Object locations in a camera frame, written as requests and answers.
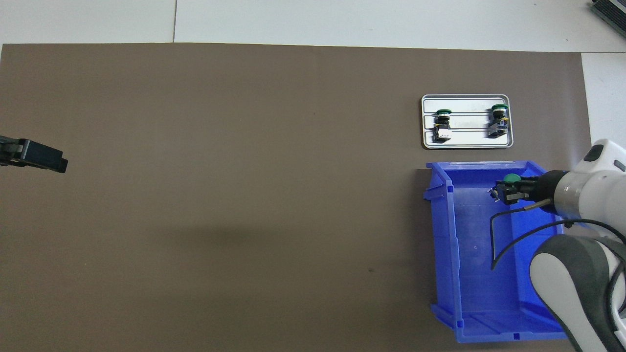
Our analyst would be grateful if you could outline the brown table mat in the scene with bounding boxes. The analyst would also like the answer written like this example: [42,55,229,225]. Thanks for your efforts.
[0,43,616,352]

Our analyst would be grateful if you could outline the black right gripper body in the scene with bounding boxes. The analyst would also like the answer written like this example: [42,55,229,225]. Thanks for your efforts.
[533,170,568,213]

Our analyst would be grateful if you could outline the blue plastic storage bin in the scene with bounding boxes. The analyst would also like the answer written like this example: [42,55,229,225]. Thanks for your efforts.
[423,160,577,344]

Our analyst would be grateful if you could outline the grey ribbed device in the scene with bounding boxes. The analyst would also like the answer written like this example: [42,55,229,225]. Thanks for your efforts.
[589,0,626,36]

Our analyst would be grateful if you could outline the grey metal tray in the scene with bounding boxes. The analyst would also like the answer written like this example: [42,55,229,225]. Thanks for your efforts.
[421,94,514,150]

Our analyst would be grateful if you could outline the green push button switch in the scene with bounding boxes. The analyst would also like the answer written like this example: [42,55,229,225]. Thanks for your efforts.
[433,109,453,143]
[489,174,522,202]
[488,104,510,139]

